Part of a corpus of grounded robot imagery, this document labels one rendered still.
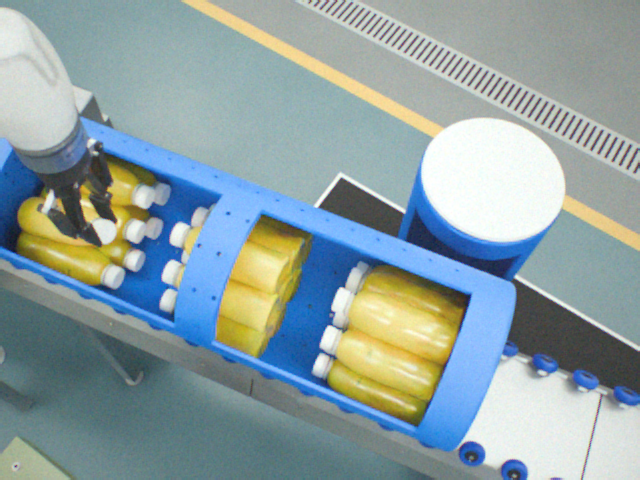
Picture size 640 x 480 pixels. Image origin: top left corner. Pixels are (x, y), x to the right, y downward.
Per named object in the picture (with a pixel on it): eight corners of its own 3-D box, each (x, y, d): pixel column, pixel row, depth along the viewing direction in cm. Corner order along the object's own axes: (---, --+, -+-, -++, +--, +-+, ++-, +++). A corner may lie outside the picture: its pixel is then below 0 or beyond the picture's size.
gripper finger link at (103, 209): (87, 197, 102) (90, 193, 102) (99, 218, 108) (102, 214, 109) (104, 204, 102) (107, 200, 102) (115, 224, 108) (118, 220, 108)
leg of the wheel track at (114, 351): (137, 388, 213) (81, 321, 157) (121, 380, 214) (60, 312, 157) (146, 371, 215) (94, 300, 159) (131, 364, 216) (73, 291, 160)
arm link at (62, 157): (92, 105, 82) (104, 133, 87) (30, 81, 83) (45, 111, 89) (51, 162, 78) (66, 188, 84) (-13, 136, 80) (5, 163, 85)
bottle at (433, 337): (446, 365, 98) (335, 320, 101) (442, 367, 105) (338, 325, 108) (463, 321, 99) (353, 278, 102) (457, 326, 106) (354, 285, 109)
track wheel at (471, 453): (489, 453, 110) (490, 446, 112) (463, 442, 111) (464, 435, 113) (479, 472, 113) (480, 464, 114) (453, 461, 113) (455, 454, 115)
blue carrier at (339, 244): (437, 460, 115) (472, 445, 88) (6, 271, 128) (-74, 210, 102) (488, 312, 124) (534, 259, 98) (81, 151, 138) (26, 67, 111)
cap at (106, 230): (89, 219, 106) (97, 221, 105) (109, 217, 109) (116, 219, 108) (89, 243, 106) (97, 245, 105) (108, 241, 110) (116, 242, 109)
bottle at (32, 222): (15, 197, 113) (83, 211, 104) (50, 194, 119) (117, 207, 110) (16, 237, 114) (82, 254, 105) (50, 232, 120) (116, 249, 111)
